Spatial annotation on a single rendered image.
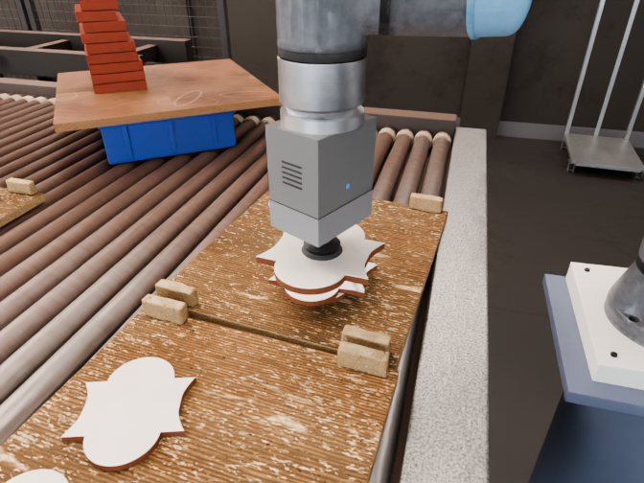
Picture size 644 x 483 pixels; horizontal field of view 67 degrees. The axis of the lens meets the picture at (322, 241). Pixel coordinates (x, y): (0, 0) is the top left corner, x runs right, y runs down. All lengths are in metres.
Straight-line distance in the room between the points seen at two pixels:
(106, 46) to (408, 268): 0.92
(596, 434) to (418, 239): 0.40
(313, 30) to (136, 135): 0.85
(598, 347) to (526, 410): 1.15
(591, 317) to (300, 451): 0.47
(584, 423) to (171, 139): 1.00
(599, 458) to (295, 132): 0.70
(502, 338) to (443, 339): 1.46
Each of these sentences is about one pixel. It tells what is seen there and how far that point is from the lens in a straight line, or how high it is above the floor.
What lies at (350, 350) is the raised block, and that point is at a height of 0.96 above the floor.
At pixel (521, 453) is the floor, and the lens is 1.76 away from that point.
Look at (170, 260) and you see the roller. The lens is 0.83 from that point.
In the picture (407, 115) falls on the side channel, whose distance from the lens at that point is 1.40.
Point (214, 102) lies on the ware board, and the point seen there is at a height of 1.04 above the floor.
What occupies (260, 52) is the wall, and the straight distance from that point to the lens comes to 4.53.
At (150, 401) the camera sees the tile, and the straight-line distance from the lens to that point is 0.57.
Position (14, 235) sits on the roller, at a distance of 1.01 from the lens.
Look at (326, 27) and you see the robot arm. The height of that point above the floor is 1.30.
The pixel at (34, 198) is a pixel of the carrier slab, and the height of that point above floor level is 0.94.
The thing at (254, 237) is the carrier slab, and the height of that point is 0.94.
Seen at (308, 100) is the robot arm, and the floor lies 1.25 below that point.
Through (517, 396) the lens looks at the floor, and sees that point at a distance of 1.91.
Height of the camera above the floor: 1.36
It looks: 32 degrees down
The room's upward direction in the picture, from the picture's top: straight up
